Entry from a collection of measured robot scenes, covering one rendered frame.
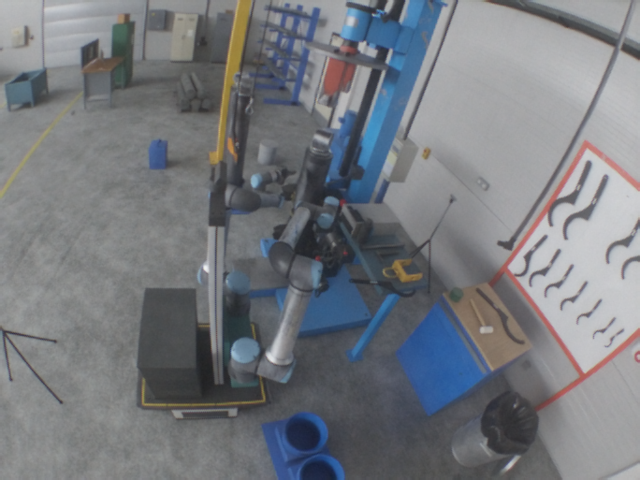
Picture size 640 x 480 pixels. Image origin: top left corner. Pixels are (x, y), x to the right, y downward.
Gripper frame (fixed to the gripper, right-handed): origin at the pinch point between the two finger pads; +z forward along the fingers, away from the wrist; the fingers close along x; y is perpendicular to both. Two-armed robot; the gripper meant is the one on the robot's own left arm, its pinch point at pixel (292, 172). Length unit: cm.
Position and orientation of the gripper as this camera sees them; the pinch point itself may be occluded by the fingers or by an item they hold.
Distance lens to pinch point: 235.5
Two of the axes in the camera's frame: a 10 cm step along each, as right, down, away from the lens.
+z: 7.2, -3.0, 6.2
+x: -2.4, 7.4, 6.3
